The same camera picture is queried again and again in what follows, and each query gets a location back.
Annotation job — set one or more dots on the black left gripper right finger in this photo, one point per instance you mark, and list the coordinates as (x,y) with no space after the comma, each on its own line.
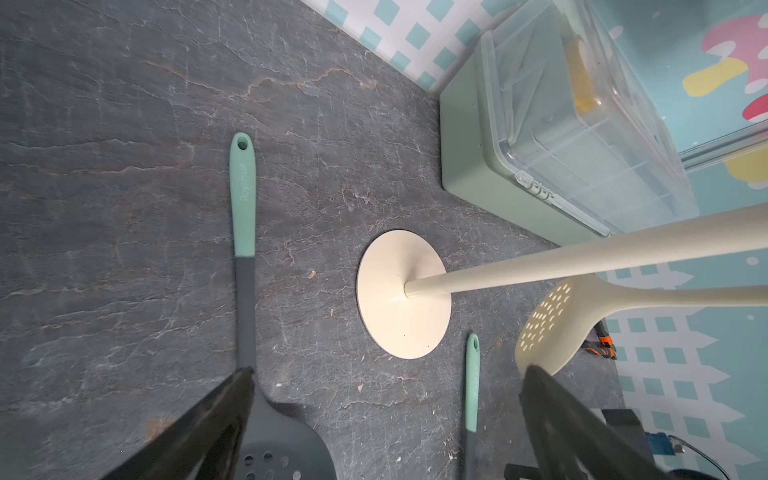
(569,441)

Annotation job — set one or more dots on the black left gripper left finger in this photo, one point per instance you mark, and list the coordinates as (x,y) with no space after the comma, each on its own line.
(205,440)

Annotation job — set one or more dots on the grey slotted skimmer green handle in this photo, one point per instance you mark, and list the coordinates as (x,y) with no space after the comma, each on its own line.
(274,445)

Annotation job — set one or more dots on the beige skimmer green handle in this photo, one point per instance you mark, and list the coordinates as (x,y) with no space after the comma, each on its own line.
(563,319)

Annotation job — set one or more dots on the beige utensil rack stand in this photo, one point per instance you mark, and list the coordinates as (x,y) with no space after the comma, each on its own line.
(404,291)

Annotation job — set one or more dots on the orange black pliers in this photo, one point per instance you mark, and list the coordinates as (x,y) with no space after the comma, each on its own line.
(604,346)

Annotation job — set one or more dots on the green storage box clear lid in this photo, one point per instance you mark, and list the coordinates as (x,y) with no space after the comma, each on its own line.
(546,127)

